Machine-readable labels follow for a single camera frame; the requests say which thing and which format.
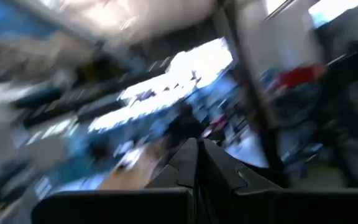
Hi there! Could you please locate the light brown wooden desk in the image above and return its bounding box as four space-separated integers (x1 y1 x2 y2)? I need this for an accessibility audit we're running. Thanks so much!
97 142 170 191

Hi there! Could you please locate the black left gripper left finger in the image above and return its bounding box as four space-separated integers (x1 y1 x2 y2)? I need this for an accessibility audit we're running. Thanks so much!
31 138 199 224

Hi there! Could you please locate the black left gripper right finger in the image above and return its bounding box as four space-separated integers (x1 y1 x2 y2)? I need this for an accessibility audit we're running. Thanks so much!
198 138 358 224

